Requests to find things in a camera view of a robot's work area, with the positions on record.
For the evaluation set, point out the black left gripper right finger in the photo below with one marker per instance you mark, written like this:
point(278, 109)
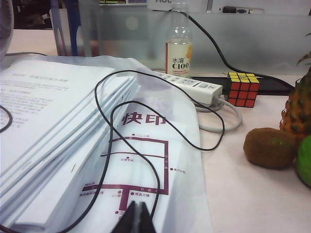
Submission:
point(144, 221)

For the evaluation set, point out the clear C100 drink bottle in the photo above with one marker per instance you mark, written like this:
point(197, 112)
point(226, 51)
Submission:
point(178, 58)

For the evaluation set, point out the frosted glass desk partition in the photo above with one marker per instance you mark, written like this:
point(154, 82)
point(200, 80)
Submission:
point(121, 36)

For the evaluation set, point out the flat black phone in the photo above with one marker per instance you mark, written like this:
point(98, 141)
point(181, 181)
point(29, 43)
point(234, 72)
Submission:
point(272, 85)

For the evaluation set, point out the brown plastic kiwi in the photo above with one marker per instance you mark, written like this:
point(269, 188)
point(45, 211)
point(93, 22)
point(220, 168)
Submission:
point(269, 148)

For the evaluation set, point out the white power strip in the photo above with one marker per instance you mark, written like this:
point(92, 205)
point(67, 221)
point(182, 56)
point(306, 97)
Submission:
point(194, 86)

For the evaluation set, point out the white bookend with cutout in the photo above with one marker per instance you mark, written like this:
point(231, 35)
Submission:
point(59, 29)

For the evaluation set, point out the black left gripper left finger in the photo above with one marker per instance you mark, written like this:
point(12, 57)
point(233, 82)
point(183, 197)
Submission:
point(130, 221)

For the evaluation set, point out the translucent red-printed plastic bag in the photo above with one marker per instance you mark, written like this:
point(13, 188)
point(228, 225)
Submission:
point(184, 184)

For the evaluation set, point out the green plastic apple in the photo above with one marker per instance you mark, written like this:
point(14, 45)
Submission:
point(305, 165)

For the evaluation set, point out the plastic pineapple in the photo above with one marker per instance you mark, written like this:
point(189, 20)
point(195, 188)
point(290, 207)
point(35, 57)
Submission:
point(300, 109)

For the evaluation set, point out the white AOC monitor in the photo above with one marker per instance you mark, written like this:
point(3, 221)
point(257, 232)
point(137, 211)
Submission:
point(194, 4)

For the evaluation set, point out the stack of printed papers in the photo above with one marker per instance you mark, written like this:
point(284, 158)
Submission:
point(48, 116)

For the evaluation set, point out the coloured Rubik's cube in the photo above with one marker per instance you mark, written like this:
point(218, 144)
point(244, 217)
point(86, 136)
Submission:
point(243, 93)

